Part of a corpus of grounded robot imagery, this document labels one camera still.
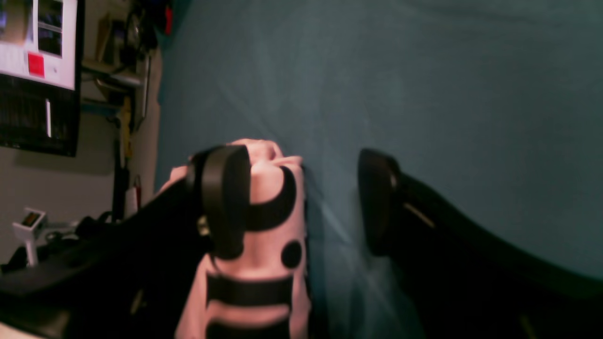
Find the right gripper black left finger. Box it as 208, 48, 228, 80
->
1, 145, 251, 339

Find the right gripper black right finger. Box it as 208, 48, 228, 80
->
358, 148, 603, 339

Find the pink T-shirt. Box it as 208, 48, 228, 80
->
175, 138, 311, 339

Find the teal table cloth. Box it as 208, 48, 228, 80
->
155, 0, 602, 339

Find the computer monitor screen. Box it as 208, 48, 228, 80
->
0, 0, 85, 157

